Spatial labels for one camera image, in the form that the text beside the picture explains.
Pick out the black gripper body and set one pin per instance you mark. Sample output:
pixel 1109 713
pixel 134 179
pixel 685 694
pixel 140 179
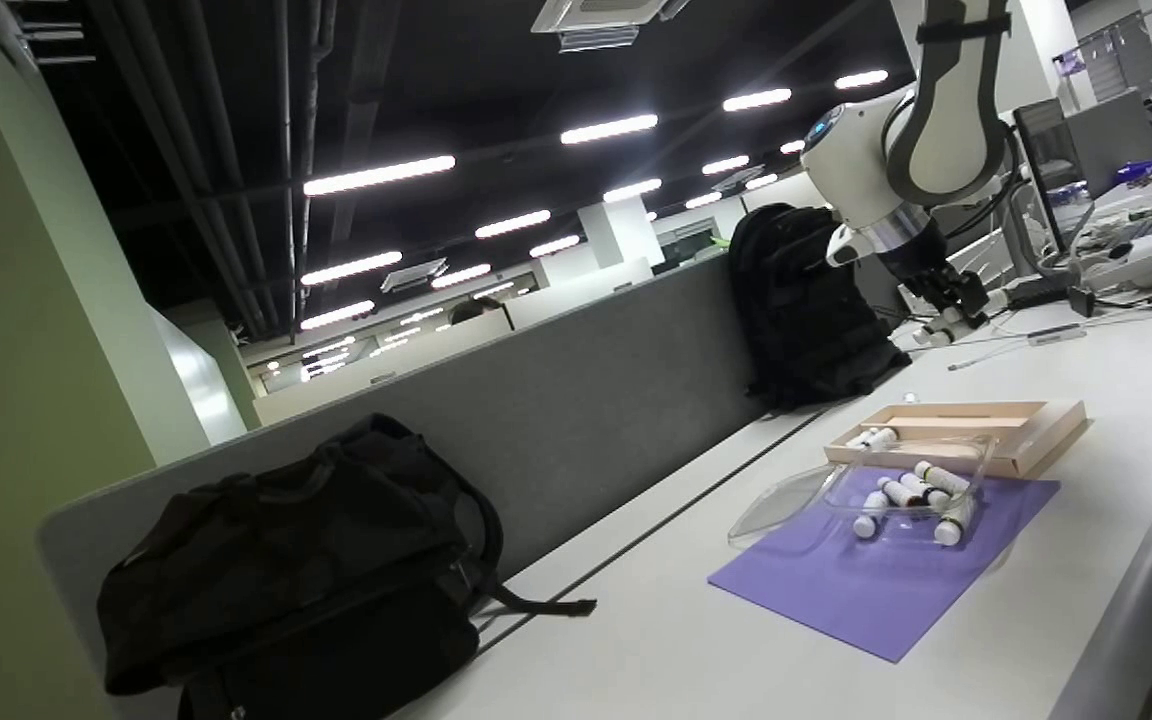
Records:
pixel 937 277

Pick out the black backpack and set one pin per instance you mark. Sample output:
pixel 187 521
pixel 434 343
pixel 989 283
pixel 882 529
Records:
pixel 790 322

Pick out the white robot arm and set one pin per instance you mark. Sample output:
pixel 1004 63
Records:
pixel 859 163

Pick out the black duffel bag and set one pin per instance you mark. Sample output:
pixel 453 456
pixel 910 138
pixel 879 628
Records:
pixel 298 573

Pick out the white desk device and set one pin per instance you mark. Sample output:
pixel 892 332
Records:
pixel 1139 263

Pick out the fluorescent ceiling light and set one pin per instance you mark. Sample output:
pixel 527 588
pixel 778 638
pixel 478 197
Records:
pixel 376 175
pixel 609 131
pixel 757 103
pixel 725 167
pixel 514 225
pixel 338 319
pixel 463 277
pixel 351 268
pixel 559 246
pixel 635 190

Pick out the purple mat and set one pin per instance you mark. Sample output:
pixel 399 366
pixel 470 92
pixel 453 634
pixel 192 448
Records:
pixel 859 601

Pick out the ceiling air vent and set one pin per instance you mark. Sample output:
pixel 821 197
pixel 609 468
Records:
pixel 601 22

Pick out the computer monitor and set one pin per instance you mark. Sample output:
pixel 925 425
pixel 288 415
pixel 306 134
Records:
pixel 1083 163

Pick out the grey desk partition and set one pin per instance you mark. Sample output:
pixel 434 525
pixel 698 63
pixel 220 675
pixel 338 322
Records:
pixel 577 401

